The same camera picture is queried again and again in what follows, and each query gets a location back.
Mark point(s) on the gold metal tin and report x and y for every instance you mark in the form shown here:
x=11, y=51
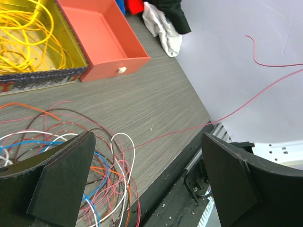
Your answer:
x=38, y=47

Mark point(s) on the red cloth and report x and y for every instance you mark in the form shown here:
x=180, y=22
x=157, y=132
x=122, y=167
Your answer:
x=134, y=6

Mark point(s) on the white cloth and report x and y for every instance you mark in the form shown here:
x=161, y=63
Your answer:
x=158, y=25

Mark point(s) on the black cloth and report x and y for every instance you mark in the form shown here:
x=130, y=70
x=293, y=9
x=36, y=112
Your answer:
x=174, y=13

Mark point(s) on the white slotted cable duct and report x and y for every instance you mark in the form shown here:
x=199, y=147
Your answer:
x=207, y=213

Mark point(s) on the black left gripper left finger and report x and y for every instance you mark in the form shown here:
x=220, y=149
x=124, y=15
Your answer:
x=46, y=190

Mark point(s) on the royal blue cloth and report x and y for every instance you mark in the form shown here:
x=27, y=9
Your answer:
x=121, y=5

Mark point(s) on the salmon pink box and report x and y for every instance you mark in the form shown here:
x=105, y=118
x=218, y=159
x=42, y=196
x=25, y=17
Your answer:
x=110, y=45

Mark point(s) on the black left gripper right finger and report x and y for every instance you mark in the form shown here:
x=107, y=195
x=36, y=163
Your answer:
x=250, y=191

